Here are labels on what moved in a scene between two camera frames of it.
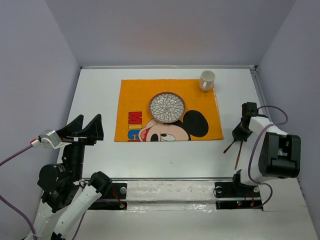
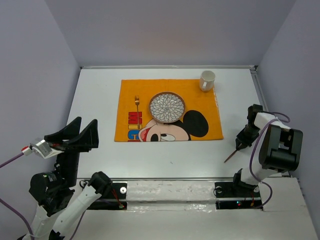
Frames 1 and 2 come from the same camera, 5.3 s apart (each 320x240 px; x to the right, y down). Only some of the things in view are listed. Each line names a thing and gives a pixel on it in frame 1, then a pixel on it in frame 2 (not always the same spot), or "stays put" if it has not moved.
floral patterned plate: (167, 107) stays put
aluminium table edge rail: (254, 68) stays put
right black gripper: (240, 137) -> (245, 142)
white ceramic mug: (207, 80) stays put
